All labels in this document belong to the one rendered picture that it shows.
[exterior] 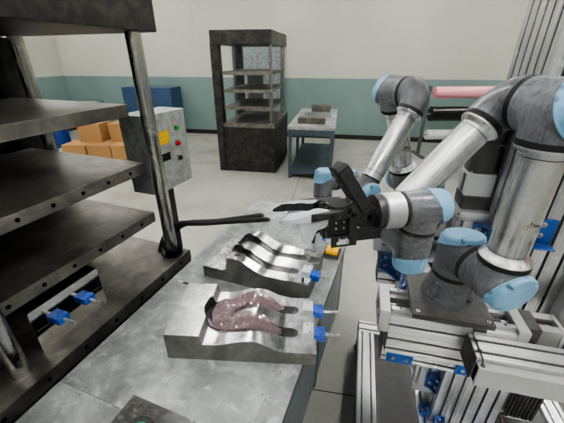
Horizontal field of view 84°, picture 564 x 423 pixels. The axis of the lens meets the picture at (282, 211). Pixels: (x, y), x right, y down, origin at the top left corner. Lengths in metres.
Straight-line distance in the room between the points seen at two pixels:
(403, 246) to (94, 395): 0.99
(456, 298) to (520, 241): 0.29
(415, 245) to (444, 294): 0.38
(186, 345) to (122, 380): 0.21
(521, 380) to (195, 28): 7.91
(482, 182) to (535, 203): 0.39
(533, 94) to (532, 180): 0.17
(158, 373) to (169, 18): 7.81
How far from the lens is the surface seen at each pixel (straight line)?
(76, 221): 1.72
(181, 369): 1.20
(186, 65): 8.27
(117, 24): 1.37
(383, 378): 1.93
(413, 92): 1.26
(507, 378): 1.14
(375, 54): 7.52
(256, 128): 5.09
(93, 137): 6.16
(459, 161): 0.85
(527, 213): 0.86
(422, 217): 0.68
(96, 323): 1.49
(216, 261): 1.52
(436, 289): 1.09
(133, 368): 1.25
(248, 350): 1.13
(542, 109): 0.80
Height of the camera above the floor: 1.72
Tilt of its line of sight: 26 degrees down
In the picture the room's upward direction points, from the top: straight up
